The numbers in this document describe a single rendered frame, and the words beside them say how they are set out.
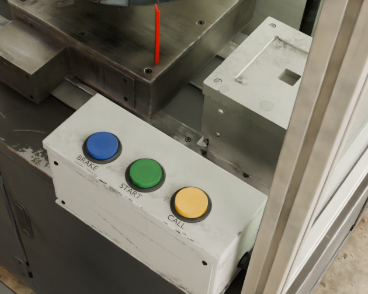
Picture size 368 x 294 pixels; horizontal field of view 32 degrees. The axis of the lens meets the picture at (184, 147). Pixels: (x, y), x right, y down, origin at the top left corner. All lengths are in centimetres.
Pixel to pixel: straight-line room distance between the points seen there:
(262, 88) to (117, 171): 25
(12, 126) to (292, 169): 57
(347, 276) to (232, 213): 106
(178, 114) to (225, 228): 33
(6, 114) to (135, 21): 26
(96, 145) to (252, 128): 23
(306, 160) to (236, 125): 33
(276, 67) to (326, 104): 41
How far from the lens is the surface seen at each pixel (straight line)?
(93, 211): 89
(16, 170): 113
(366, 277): 182
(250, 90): 90
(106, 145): 82
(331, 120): 54
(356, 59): 49
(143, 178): 79
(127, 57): 100
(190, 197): 77
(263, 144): 91
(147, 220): 79
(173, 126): 103
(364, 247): 187
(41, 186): 110
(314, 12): 111
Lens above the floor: 155
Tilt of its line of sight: 52 degrees down
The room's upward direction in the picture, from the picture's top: 5 degrees clockwise
